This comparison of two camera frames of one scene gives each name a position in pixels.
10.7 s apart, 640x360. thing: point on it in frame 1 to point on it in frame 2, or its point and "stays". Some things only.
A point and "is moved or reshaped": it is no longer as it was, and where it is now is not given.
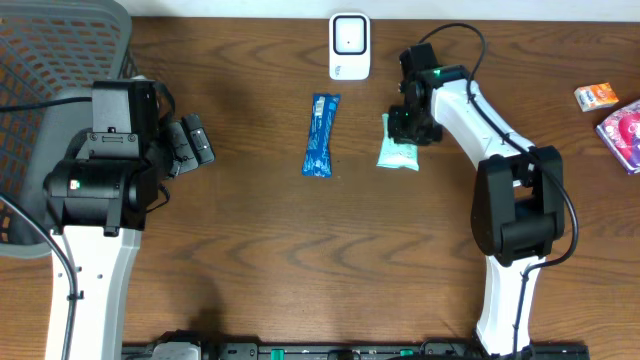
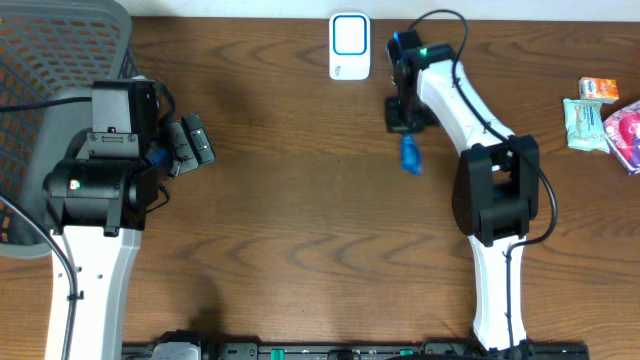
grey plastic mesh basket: [51, 49] stays
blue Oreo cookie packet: [317, 157] to [410, 156]
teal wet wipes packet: [396, 155] to [584, 124]
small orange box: [596, 96] is moved or reshaped
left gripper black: [176, 147] stays
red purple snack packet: [620, 128] stays
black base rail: [369, 350] stays
